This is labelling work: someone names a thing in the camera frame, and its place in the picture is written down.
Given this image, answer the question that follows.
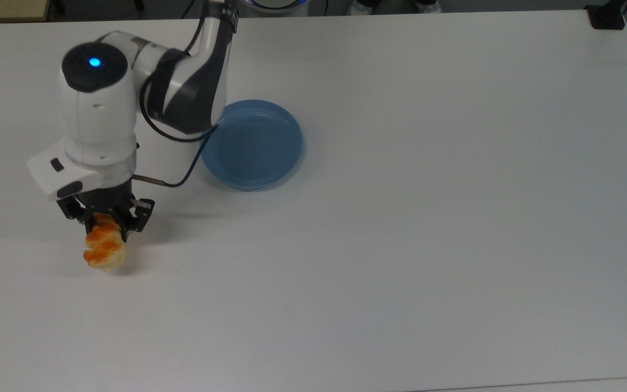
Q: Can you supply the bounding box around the blue round plate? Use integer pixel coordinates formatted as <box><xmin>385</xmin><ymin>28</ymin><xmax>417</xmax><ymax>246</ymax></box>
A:
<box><xmin>200</xmin><ymin>99</ymin><xmax>305</xmax><ymax>191</ymax></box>

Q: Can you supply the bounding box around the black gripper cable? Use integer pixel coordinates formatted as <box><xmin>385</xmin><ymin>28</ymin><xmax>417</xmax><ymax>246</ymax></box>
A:
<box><xmin>132</xmin><ymin>16</ymin><xmax>222</xmax><ymax>189</ymax></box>

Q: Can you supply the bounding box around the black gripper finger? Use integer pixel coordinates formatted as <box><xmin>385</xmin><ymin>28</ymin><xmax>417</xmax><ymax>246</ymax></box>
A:
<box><xmin>116</xmin><ymin>211</ymin><xmax>137</xmax><ymax>243</ymax></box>
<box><xmin>76</xmin><ymin>211</ymin><xmax>97</xmax><ymax>236</ymax></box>

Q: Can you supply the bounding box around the black table clamp mount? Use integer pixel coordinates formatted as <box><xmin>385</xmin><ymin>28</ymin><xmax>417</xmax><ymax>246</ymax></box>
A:
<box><xmin>585</xmin><ymin>0</ymin><xmax>627</xmax><ymax>30</ymax></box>

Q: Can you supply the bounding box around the light wooden side table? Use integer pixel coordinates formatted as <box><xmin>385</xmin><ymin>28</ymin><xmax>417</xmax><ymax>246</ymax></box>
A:
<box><xmin>0</xmin><ymin>0</ymin><xmax>53</xmax><ymax>24</ymax></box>

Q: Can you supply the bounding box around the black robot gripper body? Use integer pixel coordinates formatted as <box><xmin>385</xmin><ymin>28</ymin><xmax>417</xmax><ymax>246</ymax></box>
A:
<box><xmin>56</xmin><ymin>181</ymin><xmax>156</xmax><ymax>236</ymax></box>

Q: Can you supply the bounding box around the glazed toy bread loaf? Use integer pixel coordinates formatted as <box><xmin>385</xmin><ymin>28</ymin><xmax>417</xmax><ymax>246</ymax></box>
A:
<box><xmin>83</xmin><ymin>213</ymin><xmax>128</xmax><ymax>273</ymax></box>

